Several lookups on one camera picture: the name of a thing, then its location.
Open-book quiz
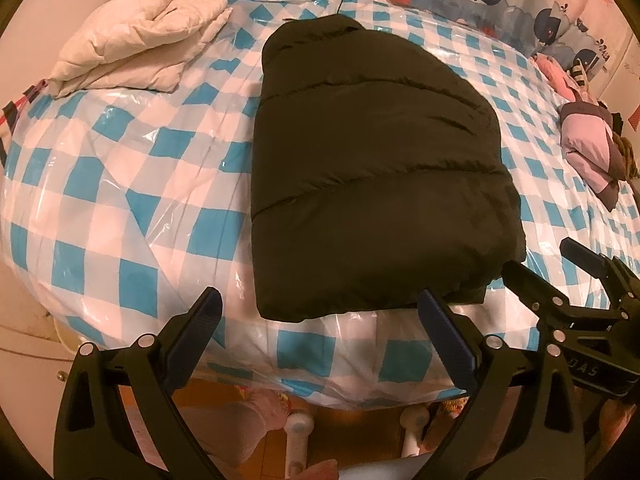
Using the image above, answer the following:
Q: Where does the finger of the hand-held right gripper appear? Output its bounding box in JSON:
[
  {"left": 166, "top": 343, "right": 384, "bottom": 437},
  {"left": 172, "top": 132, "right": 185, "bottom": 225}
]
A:
[
  {"left": 559, "top": 237, "right": 622, "bottom": 284},
  {"left": 501, "top": 261, "right": 569, "bottom": 324}
]

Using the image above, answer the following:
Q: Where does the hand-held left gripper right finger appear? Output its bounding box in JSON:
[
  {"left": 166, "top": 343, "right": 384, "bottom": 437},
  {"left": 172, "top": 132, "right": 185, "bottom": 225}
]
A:
[{"left": 418, "top": 288, "right": 587, "bottom": 480}]

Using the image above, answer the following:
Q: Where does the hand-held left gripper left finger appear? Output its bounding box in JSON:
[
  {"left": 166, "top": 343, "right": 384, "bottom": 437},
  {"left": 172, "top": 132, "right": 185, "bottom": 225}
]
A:
[{"left": 53, "top": 286, "right": 224, "bottom": 480}]

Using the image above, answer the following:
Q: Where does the black puffer jacket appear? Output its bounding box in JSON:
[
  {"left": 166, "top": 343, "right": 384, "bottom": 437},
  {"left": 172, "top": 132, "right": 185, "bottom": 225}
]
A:
[{"left": 250, "top": 14, "right": 527, "bottom": 322}]

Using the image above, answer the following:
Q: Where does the floral patterned cloth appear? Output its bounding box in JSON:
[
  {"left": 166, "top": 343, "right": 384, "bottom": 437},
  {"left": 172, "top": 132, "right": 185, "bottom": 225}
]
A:
[{"left": 232, "top": 384, "right": 293, "bottom": 403}]

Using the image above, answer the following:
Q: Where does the pink jacket with brown trim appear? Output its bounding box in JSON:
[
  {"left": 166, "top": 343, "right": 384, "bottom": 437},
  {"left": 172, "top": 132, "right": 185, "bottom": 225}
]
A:
[{"left": 556, "top": 101, "right": 640, "bottom": 212}]

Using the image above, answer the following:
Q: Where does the blue white checkered bed cover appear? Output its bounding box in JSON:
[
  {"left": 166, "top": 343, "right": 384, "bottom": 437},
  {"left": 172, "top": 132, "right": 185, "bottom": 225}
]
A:
[{"left": 0, "top": 0, "right": 640, "bottom": 411}]

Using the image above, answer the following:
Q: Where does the white bedside cabinet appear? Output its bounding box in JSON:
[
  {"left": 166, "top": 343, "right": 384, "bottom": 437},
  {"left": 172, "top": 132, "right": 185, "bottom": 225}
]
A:
[{"left": 0, "top": 260, "right": 87, "bottom": 403}]

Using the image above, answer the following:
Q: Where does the pink cloth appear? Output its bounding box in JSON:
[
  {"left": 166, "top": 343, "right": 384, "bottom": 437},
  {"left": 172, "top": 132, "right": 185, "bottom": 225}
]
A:
[{"left": 531, "top": 54, "right": 591, "bottom": 103}]

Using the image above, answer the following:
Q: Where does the black white striped item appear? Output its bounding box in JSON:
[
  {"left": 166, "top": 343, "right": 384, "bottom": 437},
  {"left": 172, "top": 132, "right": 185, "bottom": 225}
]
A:
[{"left": 570, "top": 56, "right": 594, "bottom": 87}]

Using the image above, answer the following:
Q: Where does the red striped cloth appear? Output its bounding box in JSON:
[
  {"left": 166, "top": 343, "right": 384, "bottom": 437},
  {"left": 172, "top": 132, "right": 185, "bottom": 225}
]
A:
[{"left": 0, "top": 79, "right": 52, "bottom": 157}]

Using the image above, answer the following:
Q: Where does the white padded jacket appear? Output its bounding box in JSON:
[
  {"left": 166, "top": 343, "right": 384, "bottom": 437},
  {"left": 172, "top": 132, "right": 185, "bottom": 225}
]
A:
[{"left": 46, "top": 0, "right": 234, "bottom": 99}]

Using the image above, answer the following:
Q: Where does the white rounded post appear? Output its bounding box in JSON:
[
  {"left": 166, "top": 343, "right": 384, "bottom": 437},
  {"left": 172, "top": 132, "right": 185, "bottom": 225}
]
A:
[
  {"left": 284, "top": 409, "right": 317, "bottom": 480},
  {"left": 399, "top": 404, "right": 432, "bottom": 457}
]

